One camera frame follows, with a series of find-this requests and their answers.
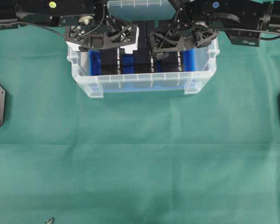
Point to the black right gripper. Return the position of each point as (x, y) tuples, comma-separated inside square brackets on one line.
[(193, 36)]

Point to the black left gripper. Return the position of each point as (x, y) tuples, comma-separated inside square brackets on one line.
[(111, 33)]

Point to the black realsense box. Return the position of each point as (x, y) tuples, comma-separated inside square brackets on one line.
[(110, 62), (145, 46), (168, 45)]

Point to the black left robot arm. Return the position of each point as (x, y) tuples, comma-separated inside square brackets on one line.
[(52, 15)]

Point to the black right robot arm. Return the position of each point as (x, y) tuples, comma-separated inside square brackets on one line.
[(245, 22)]

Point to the clear plastic storage case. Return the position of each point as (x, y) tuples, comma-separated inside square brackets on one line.
[(205, 62)]

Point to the blue cloth in case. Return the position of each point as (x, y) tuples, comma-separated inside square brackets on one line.
[(129, 81)]

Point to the green table cloth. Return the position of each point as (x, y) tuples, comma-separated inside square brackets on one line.
[(158, 157)]

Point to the small metal object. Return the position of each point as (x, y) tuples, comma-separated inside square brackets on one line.
[(50, 221)]

